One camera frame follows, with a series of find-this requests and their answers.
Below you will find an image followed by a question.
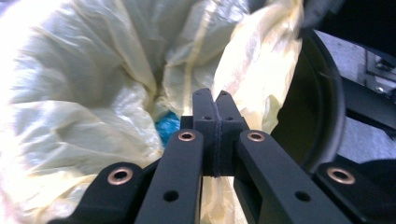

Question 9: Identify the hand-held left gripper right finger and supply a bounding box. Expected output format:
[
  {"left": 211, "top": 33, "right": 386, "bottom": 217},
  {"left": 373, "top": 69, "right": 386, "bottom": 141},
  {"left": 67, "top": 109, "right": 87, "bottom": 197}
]
[{"left": 215, "top": 90, "right": 250, "bottom": 178}]

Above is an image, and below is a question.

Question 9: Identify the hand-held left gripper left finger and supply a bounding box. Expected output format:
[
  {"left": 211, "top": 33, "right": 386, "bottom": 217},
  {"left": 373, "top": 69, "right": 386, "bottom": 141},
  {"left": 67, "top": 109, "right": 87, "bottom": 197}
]
[{"left": 179, "top": 88, "right": 219, "bottom": 178}]

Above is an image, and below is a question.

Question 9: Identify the black trash bin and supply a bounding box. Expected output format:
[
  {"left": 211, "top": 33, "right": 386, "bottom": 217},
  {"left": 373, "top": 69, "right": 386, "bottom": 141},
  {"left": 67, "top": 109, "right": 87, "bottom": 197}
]
[{"left": 270, "top": 27, "right": 347, "bottom": 175}]

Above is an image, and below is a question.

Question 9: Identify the yellow garbage bag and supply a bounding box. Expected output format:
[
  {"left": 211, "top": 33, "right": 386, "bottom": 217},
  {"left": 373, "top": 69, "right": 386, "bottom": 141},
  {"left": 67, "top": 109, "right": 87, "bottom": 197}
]
[{"left": 0, "top": 0, "right": 305, "bottom": 224}]

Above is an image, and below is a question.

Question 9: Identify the blue crumpled plastic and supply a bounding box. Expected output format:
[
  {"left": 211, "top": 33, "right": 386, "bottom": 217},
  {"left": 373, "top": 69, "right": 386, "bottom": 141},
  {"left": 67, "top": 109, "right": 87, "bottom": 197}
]
[{"left": 154, "top": 110, "right": 182, "bottom": 147}]

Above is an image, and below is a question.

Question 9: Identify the black curtain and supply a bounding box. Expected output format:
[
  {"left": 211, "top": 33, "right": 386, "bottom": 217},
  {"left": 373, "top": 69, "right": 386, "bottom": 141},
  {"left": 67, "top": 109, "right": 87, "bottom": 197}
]
[{"left": 314, "top": 0, "right": 396, "bottom": 59}]

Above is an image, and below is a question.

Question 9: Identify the black stand with base plate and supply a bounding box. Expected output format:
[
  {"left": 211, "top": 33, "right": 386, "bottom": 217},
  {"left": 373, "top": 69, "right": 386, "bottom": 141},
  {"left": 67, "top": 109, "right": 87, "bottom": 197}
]
[{"left": 342, "top": 49, "right": 396, "bottom": 129}]

